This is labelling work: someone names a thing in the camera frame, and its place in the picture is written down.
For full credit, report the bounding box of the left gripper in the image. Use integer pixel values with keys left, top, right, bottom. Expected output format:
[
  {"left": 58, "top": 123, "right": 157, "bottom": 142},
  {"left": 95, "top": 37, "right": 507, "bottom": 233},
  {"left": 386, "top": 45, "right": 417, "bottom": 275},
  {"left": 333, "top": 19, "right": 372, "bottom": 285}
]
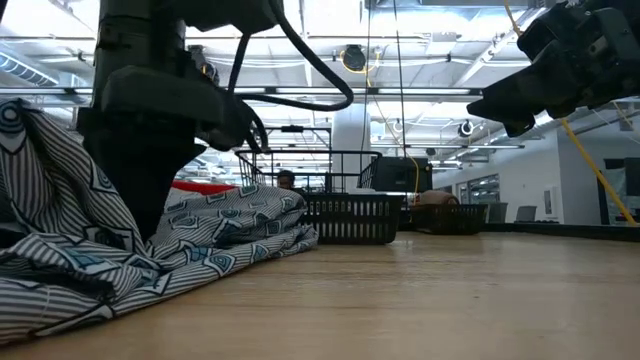
[{"left": 77, "top": 64, "right": 269, "bottom": 241}]

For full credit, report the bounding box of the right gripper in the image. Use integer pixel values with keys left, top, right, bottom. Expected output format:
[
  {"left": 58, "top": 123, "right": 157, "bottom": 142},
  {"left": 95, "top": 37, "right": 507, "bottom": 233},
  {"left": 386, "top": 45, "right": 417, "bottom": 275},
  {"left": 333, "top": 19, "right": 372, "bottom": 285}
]
[{"left": 467, "top": 4, "right": 601, "bottom": 138}]

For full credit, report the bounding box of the blue patterned striped cloth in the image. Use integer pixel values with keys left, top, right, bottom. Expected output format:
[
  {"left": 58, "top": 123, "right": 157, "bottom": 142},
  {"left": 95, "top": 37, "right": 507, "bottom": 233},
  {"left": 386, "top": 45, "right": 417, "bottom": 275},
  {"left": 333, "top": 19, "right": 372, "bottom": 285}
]
[{"left": 0, "top": 97, "right": 320, "bottom": 347}]

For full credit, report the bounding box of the brown bandage roll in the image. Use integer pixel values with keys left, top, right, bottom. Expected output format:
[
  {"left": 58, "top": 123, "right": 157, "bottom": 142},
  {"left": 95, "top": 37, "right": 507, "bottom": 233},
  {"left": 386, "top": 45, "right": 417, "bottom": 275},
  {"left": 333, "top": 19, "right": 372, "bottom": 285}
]
[{"left": 416, "top": 189, "right": 461, "bottom": 207}]

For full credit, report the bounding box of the black plastic slotted bin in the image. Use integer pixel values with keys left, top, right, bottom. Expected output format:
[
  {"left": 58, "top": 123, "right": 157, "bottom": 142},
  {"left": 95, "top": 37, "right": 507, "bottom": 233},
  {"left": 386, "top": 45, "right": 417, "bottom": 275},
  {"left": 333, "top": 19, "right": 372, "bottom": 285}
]
[
  {"left": 298, "top": 193, "right": 404, "bottom": 246},
  {"left": 408, "top": 202, "right": 489, "bottom": 237}
]

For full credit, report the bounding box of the red plastic box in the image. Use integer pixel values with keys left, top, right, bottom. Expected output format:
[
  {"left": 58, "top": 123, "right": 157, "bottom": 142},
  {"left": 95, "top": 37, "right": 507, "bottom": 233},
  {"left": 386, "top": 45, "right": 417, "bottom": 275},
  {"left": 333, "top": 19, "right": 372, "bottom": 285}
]
[{"left": 171, "top": 180, "right": 239, "bottom": 197}]

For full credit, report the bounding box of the grey chair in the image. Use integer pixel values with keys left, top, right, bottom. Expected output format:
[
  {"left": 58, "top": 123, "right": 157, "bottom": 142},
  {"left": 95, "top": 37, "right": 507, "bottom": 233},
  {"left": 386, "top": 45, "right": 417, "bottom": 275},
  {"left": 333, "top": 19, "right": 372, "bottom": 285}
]
[
  {"left": 514, "top": 205, "right": 539, "bottom": 224},
  {"left": 486, "top": 201, "right": 509, "bottom": 224}
]

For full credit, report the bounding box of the black monitor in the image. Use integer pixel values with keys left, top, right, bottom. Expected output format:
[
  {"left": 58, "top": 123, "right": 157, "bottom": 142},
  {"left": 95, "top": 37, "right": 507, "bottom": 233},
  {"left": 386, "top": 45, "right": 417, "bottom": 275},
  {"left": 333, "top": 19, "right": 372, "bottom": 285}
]
[{"left": 372, "top": 156, "right": 434, "bottom": 194}]

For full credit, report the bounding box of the person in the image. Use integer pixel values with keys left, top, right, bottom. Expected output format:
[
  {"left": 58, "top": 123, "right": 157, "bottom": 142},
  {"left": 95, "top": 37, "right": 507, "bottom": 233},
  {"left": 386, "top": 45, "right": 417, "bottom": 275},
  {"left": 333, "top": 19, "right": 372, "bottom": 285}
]
[{"left": 275, "top": 169, "right": 297, "bottom": 191}]

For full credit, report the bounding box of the black ceiling cable reel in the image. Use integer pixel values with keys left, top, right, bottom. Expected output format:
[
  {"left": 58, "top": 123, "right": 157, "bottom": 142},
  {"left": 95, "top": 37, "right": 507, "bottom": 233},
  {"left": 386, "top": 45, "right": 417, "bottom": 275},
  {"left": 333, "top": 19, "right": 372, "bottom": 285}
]
[
  {"left": 340, "top": 44, "right": 369, "bottom": 74},
  {"left": 456, "top": 118, "right": 477, "bottom": 140}
]

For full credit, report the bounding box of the yellow diagonal cable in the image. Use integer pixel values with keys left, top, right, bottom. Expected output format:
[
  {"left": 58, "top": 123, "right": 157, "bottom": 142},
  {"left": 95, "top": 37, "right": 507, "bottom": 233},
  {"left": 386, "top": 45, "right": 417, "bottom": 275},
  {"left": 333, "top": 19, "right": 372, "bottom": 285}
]
[{"left": 559, "top": 117, "right": 639, "bottom": 227}]

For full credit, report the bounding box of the black metal frame stand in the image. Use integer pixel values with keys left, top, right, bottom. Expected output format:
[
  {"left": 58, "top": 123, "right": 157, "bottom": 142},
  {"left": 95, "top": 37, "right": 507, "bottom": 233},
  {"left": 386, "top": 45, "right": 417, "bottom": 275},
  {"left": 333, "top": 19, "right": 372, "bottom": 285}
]
[{"left": 262, "top": 125, "right": 333, "bottom": 194}]

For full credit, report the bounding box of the black wire basket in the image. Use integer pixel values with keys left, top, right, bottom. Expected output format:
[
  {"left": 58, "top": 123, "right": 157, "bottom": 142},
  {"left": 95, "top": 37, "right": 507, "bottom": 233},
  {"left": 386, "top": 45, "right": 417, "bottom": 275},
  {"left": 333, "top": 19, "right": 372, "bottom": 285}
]
[{"left": 234, "top": 148, "right": 384, "bottom": 196}]

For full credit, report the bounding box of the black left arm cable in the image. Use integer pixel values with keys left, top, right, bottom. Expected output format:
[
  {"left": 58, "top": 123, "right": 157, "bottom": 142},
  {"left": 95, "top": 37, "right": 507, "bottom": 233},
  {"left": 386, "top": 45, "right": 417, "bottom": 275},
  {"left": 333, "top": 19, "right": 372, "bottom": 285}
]
[{"left": 227, "top": 0, "right": 355, "bottom": 151}]

